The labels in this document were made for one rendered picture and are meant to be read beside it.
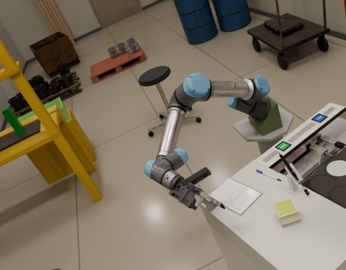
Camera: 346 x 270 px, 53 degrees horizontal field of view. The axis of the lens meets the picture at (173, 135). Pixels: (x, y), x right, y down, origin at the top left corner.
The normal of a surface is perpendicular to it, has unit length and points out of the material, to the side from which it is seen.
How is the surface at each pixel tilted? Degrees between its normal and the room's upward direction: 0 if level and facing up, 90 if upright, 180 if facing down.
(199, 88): 53
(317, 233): 0
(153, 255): 0
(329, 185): 0
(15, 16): 90
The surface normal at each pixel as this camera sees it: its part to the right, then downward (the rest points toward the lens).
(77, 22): 0.26, 0.44
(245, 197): -0.35, -0.79
